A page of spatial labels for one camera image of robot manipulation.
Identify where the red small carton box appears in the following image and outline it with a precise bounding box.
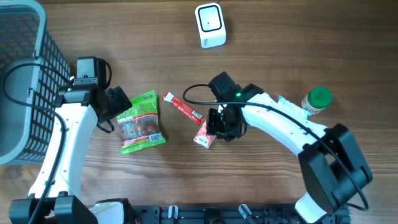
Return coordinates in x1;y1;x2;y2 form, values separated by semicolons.
193;121;216;149

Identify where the green gummy candy bag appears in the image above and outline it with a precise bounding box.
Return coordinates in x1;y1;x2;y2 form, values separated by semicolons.
116;90;166;154

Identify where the red snack stick packet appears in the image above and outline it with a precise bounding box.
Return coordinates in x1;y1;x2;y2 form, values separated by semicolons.
164;92;204;125

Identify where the teal wipes packet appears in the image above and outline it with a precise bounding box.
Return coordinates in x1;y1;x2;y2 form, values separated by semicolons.
278;95;311;119

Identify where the green lid spread jar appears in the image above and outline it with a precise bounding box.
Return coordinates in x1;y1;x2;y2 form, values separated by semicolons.
302;86;333;114

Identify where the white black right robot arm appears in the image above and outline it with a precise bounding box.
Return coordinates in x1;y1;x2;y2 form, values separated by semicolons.
207;72;373;223

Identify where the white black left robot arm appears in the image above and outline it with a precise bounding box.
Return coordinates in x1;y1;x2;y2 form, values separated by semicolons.
9;57;139;223

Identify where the white barcode scanner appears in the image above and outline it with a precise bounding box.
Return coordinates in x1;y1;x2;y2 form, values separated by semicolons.
195;2;226;49

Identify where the grey plastic mesh basket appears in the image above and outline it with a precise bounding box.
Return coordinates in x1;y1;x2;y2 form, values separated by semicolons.
1;1;71;166

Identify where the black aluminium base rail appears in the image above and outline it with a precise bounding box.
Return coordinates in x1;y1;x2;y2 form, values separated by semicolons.
73;203;351;224

